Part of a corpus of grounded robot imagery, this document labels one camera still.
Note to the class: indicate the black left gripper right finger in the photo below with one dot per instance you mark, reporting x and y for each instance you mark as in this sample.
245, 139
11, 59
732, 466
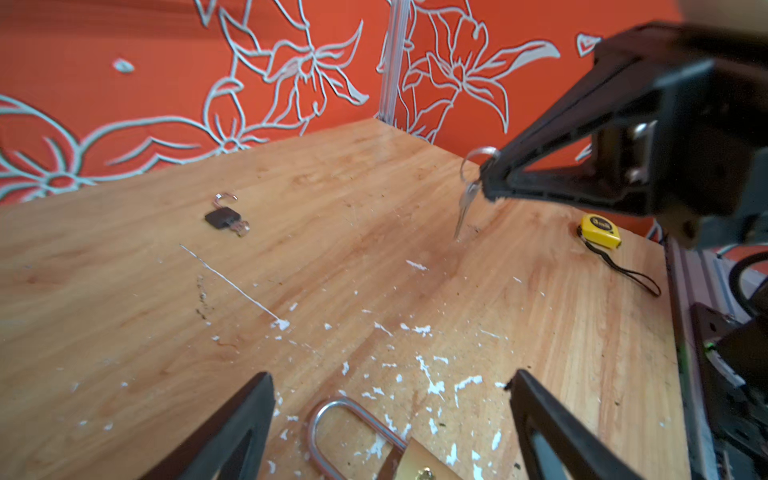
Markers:
554, 444

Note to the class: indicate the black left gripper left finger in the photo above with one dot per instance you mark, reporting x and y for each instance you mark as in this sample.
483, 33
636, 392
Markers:
231, 443

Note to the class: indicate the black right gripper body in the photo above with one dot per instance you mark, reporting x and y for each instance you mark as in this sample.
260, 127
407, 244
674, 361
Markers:
717, 191

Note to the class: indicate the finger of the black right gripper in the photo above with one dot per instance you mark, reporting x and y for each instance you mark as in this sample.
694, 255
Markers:
610, 142

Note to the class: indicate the brass padlock with steel shackle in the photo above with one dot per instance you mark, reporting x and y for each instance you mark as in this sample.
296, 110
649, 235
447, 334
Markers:
339, 429

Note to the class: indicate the small key with ring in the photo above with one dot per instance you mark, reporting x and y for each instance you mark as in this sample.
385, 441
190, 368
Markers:
471, 187

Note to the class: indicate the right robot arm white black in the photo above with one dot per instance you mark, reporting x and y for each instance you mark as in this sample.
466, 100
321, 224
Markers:
732, 362

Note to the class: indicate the yellow tape measure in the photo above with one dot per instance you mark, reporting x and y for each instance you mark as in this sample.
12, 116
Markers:
601, 236

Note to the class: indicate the aluminium frame post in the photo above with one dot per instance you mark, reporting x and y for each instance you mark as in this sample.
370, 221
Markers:
390, 62

